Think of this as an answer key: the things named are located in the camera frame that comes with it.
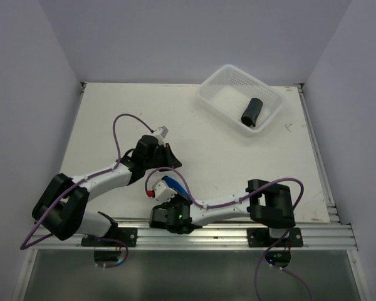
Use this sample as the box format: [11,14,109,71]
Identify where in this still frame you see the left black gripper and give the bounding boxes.
[144,142,181,172]

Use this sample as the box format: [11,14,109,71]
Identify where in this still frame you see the blue and black towel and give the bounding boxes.
[162,176,189,200]

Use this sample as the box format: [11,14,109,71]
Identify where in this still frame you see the purple and black towel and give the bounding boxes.
[241,98,263,127]

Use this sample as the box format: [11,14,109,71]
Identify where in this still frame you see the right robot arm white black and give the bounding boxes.
[146,176,296,246]

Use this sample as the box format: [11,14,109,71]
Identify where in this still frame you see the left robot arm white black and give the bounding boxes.
[32,135,182,246]

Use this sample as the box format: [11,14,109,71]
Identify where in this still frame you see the white plastic mesh basket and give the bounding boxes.
[197,65,286,136]

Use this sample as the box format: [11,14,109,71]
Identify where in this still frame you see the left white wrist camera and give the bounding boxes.
[152,126,169,139]

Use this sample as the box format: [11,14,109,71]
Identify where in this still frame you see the right wrist camera red cap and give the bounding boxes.
[146,178,178,202]

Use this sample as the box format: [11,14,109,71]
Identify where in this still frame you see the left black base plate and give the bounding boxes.
[81,227,138,247]

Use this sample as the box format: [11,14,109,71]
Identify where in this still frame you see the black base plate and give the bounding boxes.
[246,228,304,248]
[81,227,138,247]

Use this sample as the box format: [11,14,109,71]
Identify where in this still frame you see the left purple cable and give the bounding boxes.
[20,114,156,269]

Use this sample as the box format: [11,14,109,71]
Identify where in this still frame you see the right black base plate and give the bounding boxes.
[246,228,304,248]

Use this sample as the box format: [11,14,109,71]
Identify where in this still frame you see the aluminium mounting rail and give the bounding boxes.
[27,219,355,251]

